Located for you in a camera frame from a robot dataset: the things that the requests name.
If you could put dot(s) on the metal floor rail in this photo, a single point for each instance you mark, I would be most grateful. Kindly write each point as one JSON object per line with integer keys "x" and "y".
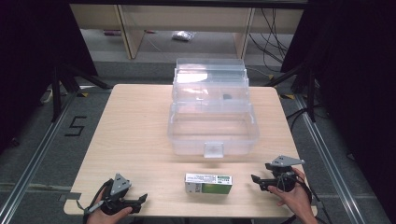
{"x": 330, "y": 168}
{"x": 34, "y": 161}

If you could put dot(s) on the clear plastic bag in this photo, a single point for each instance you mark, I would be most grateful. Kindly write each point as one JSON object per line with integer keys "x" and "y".
{"x": 183, "y": 35}

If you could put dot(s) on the yellow and black tape piece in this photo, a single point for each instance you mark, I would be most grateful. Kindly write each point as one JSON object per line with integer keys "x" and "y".
{"x": 82, "y": 94}
{"x": 287, "y": 96}

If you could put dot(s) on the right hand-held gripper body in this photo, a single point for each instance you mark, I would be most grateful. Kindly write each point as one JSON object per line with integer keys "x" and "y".
{"x": 285, "y": 174}

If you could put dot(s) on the green and white carton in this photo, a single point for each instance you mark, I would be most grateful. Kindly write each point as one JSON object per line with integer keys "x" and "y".
{"x": 214, "y": 188}

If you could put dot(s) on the black metal stand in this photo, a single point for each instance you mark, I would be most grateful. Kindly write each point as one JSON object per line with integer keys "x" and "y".
{"x": 306, "y": 87}
{"x": 59, "y": 90}

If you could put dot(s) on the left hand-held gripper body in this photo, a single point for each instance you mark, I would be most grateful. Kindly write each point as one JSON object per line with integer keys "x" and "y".
{"x": 120, "y": 186}

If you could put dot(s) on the beige wooden desk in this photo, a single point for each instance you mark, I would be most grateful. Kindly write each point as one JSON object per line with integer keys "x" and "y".
{"x": 134, "y": 37}

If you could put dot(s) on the person's right hand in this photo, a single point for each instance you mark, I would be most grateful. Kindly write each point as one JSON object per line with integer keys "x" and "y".
{"x": 295, "y": 197}

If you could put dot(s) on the clear plastic storage box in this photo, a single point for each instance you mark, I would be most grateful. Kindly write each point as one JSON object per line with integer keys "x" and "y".
{"x": 214, "y": 146}

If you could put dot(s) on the person's left hand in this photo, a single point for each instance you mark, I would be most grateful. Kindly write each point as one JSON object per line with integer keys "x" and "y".
{"x": 106, "y": 217}

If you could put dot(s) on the grey tape piece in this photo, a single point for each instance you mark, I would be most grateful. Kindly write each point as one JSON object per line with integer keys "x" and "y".
{"x": 70, "y": 196}

